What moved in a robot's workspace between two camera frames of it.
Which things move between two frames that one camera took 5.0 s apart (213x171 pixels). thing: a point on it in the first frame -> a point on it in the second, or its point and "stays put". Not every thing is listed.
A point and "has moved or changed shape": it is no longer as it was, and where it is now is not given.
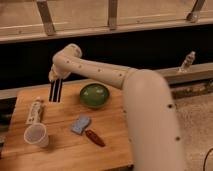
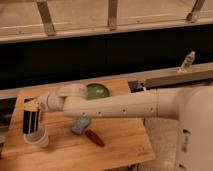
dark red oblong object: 90,134 stays put
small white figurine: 188,60 stays put
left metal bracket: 46,16 stays put
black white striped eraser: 55,90 has moved or changed shape
